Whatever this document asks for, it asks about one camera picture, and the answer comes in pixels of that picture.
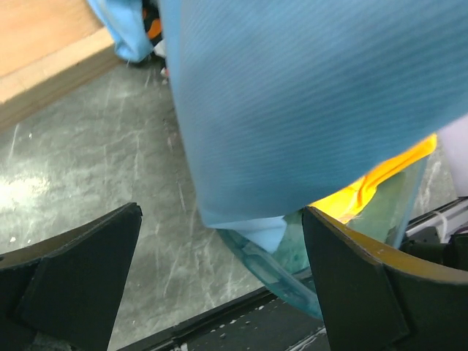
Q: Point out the patterned shorts on hanger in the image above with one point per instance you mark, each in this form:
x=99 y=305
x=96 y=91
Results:
x=153 y=28

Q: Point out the wooden clothes rack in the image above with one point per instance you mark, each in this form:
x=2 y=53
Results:
x=48 y=48

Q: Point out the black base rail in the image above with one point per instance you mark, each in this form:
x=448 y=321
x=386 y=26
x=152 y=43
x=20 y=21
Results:
x=255 y=321

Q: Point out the yellow shorts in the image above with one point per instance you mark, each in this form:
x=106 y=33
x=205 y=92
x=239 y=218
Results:
x=348 y=202

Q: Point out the light blue shorts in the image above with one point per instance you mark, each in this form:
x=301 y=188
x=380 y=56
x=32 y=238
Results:
x=282 y=103

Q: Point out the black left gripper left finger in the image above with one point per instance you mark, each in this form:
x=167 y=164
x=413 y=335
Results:
x=69 y=286

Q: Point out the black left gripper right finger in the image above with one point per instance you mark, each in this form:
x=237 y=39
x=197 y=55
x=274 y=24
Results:
x=376 y=297

